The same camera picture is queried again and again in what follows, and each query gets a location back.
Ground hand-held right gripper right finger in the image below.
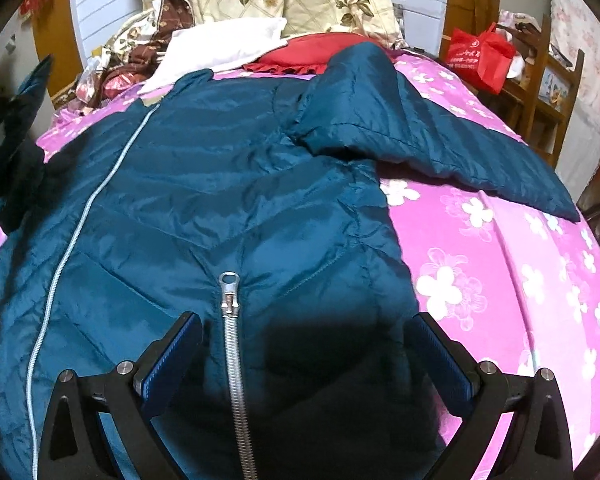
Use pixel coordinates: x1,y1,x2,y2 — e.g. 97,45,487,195
404,311,576,480

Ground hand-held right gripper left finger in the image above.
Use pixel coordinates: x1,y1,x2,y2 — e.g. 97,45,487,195
42,311,204,480

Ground teal puffer jacket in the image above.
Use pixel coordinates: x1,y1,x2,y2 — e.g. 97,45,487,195
0,42,581,480

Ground pink floral bedsheet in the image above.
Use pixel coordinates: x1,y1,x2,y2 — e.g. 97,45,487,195
0,52,600,480

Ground wooden chair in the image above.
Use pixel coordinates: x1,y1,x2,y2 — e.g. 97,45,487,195
495,10,586,171

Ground red silver shiny wrapping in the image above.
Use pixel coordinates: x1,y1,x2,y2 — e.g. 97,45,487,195
77,55,146,106

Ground red shopping bag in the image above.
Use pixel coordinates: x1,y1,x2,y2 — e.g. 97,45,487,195
445,21,517,96

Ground white pillow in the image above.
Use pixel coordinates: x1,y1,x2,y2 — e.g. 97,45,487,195
139,16,288,96

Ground brown floral quilt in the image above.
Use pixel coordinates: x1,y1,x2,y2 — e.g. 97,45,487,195
77,0,201,111

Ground pale floral curtain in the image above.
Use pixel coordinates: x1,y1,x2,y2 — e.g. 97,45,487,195
550,0,600,131

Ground white panelled wooden headboard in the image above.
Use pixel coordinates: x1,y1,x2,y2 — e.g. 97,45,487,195
30,0,503,111

